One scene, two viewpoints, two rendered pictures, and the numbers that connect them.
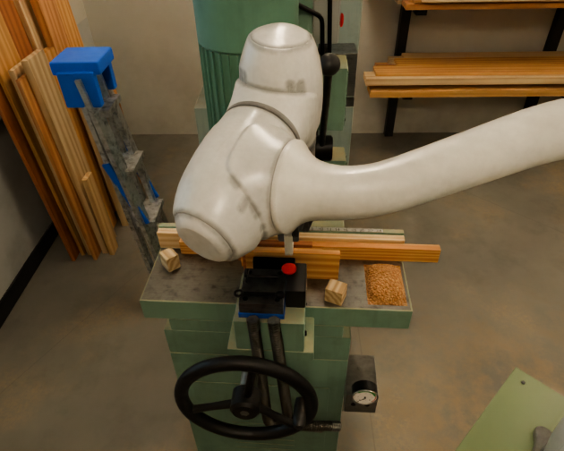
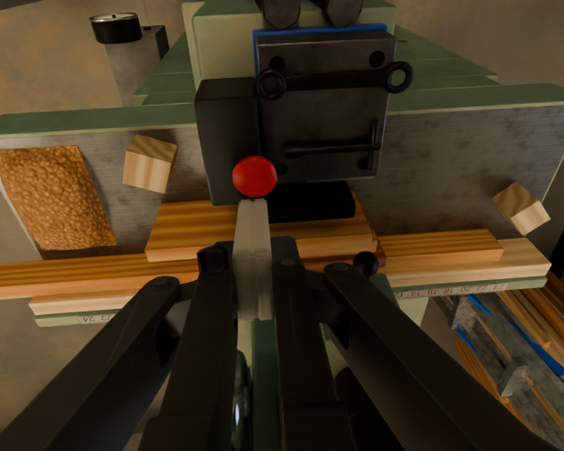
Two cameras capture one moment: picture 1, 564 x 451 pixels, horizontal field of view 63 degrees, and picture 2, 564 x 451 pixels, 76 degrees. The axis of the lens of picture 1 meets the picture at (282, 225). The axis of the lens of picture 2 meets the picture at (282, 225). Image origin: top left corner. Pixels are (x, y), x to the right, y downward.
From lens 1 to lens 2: 0.68 m
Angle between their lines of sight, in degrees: 14
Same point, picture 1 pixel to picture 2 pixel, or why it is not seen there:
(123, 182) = (527, 349)
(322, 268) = (190, 219)
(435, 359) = not seen: hidden behind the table
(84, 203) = (534, 312)
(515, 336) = not seen: hidden behind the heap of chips
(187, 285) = (480, 154)
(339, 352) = (159, 80)
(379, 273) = (65, 222)
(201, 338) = (419, 72)
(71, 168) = not seen: outside the picture
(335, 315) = (151, 116)
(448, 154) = not seen: outside the picture
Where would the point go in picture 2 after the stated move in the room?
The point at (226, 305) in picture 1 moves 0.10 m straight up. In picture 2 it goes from (397, 108) to (440, 154)
